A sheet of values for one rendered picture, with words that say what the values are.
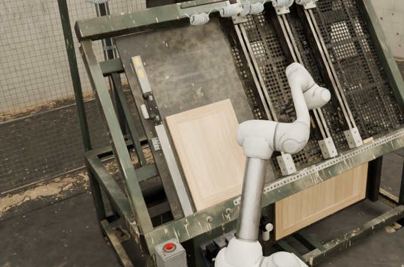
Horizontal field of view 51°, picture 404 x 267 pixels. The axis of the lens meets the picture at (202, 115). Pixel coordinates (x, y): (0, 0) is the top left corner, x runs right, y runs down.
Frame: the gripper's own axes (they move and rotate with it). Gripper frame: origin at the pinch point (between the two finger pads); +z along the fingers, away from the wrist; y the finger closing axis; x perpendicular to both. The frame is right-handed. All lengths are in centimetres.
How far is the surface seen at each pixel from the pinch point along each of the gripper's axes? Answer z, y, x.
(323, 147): 4.1, -29.5, -22.1
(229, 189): 7, -32, 51
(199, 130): 7, 6, 57
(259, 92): 0.8, 16.6, 12.3
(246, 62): 2.1, 37.4, 12.6
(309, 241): 51, -93, -17
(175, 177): 4, -16, 81
